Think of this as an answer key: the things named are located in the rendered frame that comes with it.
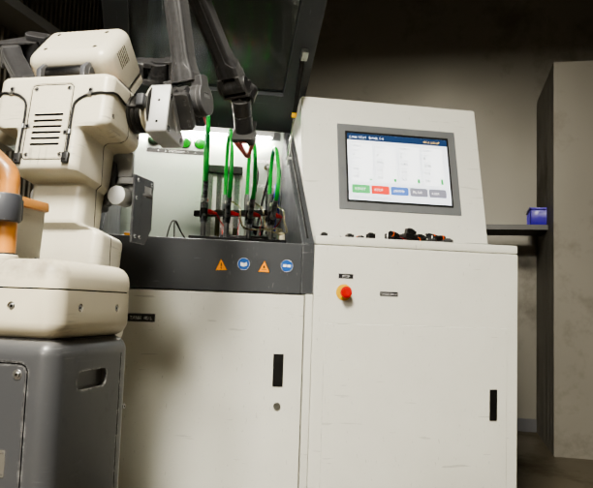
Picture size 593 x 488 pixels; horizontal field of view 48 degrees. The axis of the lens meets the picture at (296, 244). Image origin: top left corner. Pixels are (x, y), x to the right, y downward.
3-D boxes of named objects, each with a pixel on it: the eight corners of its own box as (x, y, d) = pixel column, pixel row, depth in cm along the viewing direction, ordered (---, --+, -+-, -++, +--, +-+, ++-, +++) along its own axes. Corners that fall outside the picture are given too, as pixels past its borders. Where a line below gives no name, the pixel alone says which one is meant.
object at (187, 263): (98, 286, 201) (102, 233, 202) (100, 286, 205) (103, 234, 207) (300, 293, 211) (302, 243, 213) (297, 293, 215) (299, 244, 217)
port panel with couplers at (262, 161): (246, 228, 261) (250, 149, 264) (246, 228, 264) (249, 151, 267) (279, 228, 263) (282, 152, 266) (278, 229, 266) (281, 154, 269)
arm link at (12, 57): (-5, 66, 200) (-9, 33, 195) (43, 64, 206) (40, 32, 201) (25, 128, 169) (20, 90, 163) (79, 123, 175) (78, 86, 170)
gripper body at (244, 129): (257, 126, 207) (255, 105, 203) (253, 144, 200) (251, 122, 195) (236, 126, 208) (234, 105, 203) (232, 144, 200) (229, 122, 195)
